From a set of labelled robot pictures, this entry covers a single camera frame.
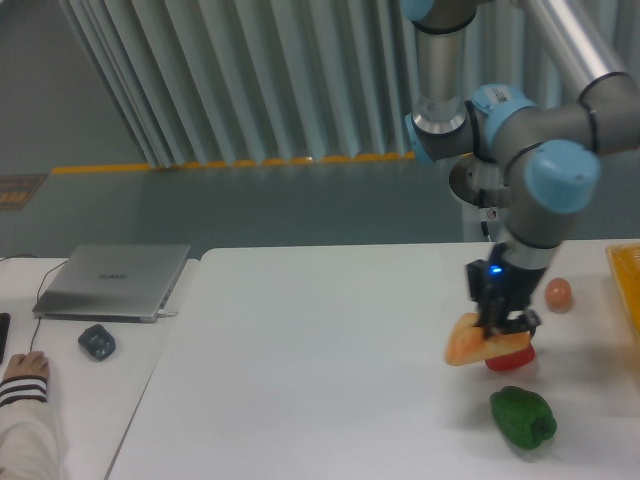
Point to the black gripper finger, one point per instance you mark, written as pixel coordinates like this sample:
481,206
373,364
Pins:
491,312
526,322

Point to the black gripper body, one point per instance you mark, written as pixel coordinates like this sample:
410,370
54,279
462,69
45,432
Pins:
498,279

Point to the triangular toasted bread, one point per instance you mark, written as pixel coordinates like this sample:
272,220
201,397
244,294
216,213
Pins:
467,343

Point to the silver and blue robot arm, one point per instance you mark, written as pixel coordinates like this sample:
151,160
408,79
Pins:
547,158

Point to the striped sleeve forearm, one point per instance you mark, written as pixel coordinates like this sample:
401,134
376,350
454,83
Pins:
29,442

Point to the person's hand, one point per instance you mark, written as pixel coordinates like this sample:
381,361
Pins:
15,369

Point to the red bell pepper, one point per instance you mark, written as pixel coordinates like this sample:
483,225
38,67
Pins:
512,361

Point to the brown egg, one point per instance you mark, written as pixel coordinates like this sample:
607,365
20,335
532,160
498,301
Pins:
558,294

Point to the green bell pepper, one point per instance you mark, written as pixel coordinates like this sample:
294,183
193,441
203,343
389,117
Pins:
523,416

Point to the yellow plastic basket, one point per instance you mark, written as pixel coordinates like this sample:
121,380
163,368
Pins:
623,261

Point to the white pleated curtain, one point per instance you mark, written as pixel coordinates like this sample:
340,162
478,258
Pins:
229,81

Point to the silver closed laptop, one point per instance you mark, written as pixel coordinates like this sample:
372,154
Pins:
114,282

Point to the black keyboard edge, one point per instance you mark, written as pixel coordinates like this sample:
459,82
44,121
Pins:
5,320

